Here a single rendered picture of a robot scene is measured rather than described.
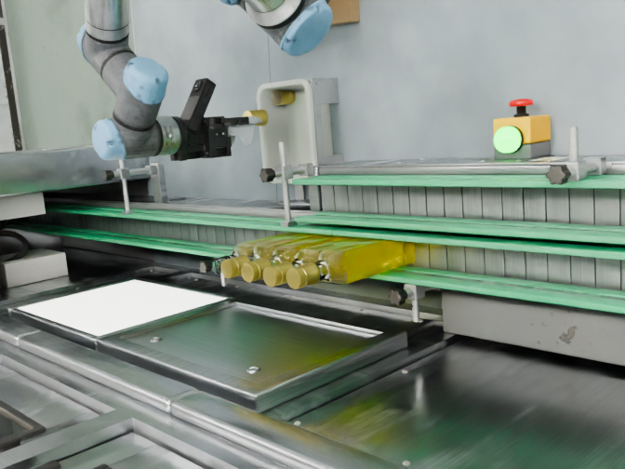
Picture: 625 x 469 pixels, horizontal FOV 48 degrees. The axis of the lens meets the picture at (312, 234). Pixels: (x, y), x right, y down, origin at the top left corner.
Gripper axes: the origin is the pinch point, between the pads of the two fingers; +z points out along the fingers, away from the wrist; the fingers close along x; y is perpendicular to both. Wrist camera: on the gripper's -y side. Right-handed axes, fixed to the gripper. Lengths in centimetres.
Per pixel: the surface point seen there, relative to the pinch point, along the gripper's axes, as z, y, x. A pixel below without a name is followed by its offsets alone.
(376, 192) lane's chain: 4.0, 15.0, 30.8
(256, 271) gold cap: -23.4, 25.3, 26.8
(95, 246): 18, 42, -114
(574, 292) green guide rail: 0, 28, 72
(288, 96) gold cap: 12.9, -4.4, -1.5
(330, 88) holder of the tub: 14.7, -5.3, 10.0
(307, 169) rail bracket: 1.7, 10.8, 14.7
